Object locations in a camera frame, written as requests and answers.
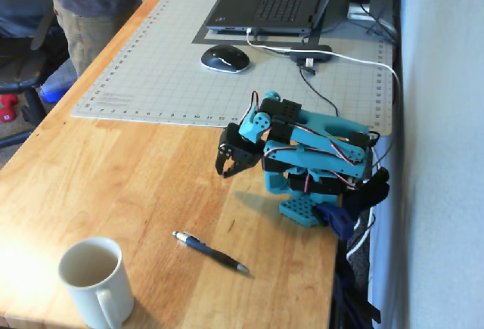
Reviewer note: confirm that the person in khaki trousers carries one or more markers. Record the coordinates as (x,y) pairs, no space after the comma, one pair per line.
(94,11)

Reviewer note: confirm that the grey gridded cutting mat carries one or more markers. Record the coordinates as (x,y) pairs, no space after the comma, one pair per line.
(159,68)

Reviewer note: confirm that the black office chair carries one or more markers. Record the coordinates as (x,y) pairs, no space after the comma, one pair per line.
(19,68)

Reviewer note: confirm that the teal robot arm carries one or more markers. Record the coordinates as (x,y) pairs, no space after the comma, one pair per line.
(314,121)

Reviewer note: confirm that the black and silver mouse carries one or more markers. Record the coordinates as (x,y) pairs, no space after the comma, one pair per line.
(225,58)

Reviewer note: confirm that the blue storage box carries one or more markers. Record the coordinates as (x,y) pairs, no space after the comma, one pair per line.
(56,87)

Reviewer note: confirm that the red dumbbell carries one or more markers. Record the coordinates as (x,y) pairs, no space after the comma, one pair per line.
(7,109)

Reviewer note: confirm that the blue and black pen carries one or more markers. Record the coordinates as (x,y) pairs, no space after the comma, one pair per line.
(211,252)

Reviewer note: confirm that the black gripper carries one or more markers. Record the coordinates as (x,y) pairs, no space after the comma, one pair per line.
(235,147)

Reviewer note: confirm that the white ceramic mug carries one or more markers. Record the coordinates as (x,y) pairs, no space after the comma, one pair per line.
(94,298)

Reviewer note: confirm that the black USB hub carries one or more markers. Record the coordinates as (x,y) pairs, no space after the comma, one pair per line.
(310,53)

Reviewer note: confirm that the silver stand base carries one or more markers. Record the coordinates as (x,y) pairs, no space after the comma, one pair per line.
(357,12)

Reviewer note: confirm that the blue table clamp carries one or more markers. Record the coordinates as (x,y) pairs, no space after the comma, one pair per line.
(336,219)

